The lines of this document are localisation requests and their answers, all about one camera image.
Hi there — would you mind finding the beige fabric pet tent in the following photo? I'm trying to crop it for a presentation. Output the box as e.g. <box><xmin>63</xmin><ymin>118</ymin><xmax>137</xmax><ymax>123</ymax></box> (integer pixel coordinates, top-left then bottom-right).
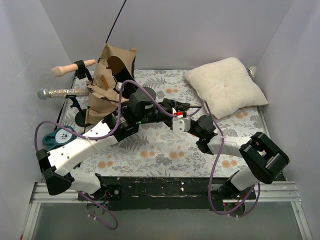
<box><xmin>85</xmin><ymin>44</ymin><xmax>137</xmax><ymax>125</ymax></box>

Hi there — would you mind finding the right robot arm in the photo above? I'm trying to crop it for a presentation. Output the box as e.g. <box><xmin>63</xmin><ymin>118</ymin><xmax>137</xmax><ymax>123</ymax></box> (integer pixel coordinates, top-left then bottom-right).
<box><xmin>184</xmin><ymin>115</ymin><xmax>290</xmax><ymax>199</ymax></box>

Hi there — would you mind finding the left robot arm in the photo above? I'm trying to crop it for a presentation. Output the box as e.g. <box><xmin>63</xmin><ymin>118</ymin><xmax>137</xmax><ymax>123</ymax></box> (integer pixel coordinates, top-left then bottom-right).
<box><xmin>36</xmin><ymin>87</ymin><xmax>191</xmax><ymax>200</ymax></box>

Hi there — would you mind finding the floral patterned table mat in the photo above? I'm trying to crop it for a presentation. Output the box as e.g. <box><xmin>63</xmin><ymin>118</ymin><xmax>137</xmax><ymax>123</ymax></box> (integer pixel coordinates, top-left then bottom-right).
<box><xmin>60</xmin><ymin>70</ymin><xmax>268</xmax><ymax>178</ymax></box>

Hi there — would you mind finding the cream plush pillow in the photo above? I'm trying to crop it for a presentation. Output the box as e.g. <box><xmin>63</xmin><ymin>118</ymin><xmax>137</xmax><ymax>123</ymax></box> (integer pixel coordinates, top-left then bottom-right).
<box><xmin>185</xmin><ymin>57</ymin><xmax>268</xmax><ymax>119</ymax></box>

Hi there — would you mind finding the black round stand base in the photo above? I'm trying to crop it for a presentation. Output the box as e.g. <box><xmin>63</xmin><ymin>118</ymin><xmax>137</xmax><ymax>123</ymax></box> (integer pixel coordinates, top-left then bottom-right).
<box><xmin>68</xmin><ymin>95</ymin><xmax>90</xmax><ymax>128</ymax></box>

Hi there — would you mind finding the rear black microphone stand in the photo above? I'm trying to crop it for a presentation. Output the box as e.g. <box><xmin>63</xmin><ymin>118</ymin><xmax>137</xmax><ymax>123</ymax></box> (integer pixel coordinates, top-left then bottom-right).
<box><xmin>74</xmin><ymin>60</ymin><xmax>94</xmax><ymax>85</ymax></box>

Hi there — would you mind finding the peach toy microphone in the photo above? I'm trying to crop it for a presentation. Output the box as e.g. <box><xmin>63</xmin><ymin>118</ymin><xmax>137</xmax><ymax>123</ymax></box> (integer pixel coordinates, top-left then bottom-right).
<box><xmin>51</xmin><ymin>59</ymin><xmax>96</xmax><ymax>77</ymax></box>

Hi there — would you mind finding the black table front frame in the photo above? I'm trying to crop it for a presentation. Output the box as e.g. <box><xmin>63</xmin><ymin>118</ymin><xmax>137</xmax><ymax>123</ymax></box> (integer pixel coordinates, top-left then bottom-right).
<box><xmin>71</xmin><ymin>175</ymin><xmax>257</xmax><ymax>211</ymax></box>

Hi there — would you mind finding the aluminium rail frame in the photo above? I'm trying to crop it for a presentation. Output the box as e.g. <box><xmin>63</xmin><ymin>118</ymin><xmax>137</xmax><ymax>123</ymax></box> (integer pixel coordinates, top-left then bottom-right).
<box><xmin>22</xmin><ymin>181</ymin><xmax>313</xmax><ymax>240</ymax></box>

